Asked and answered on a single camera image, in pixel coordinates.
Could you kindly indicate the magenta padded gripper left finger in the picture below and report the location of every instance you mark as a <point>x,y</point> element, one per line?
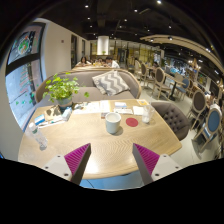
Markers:
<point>71,166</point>

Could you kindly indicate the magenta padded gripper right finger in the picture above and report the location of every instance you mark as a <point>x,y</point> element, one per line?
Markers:
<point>152,166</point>

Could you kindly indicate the clear plastic water bottle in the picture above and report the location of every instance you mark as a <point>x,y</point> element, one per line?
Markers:
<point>37,134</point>

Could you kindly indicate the red round coaster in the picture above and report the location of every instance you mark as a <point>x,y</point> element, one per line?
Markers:
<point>132,122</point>

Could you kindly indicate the tissue pack and cards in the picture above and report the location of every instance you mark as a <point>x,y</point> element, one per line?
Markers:
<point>53,115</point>

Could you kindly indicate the dark grey tufted chair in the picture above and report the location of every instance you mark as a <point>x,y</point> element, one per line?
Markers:
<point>174,117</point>

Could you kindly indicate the clear drinking glass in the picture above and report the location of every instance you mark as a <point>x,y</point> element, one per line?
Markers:
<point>148,112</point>

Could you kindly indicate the white ceramic cup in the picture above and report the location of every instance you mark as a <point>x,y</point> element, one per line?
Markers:
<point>112,120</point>

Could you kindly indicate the white menu papers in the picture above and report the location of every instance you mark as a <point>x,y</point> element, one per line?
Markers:
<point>103,107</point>

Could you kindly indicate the grey curved sofa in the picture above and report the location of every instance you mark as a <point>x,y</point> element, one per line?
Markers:
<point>89,87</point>

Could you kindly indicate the green potted plant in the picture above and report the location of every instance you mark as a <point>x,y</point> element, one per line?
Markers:
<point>61,89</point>

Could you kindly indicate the blue backed wooden chair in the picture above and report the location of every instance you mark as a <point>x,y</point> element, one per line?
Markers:
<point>209,127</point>

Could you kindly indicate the grey backed wooden chair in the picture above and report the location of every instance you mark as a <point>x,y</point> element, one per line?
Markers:
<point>198,105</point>

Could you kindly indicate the grey chevron cushion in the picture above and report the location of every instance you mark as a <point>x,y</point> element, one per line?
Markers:
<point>110,83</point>

